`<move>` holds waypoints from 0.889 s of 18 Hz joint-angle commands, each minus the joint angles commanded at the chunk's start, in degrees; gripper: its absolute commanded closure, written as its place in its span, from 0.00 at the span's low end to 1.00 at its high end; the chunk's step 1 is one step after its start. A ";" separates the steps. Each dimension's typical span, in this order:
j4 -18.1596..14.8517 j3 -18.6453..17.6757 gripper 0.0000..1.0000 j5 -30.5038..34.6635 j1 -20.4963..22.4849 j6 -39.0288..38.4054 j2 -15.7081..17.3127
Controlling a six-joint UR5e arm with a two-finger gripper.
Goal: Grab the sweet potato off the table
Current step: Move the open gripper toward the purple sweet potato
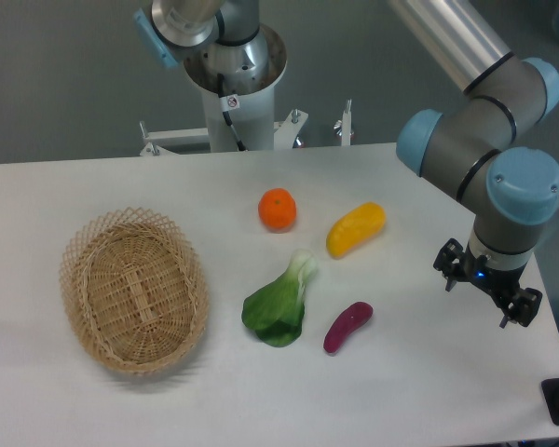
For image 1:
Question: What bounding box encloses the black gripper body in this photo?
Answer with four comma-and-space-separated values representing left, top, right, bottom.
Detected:
455, 253, 525, 309

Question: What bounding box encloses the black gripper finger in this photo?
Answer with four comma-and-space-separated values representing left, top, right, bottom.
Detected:
433, 238, 466, 291
497, 286, 542, 329

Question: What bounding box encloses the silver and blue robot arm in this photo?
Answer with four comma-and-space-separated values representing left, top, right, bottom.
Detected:
133, 1, 559, 326

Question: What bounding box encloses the yellow mango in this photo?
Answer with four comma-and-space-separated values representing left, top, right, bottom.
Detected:
326, 202, 387, 259

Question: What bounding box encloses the orange tangerine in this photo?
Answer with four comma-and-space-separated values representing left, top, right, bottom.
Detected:
258, 188, 297, 232

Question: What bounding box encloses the green bok choy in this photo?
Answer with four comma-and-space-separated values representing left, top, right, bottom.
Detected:
241, 249, 318, 348

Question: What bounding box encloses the woven wicker basket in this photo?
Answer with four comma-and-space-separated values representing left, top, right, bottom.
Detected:
60, 208, 210, 375

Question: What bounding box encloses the white metal base frame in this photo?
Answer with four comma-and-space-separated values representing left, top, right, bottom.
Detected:
138, 98, 361, 157

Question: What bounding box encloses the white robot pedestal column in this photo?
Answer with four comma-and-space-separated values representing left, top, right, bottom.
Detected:
184, 24, 287, 127

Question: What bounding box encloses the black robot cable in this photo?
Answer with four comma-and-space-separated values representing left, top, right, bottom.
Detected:
216, 73, 248, 153

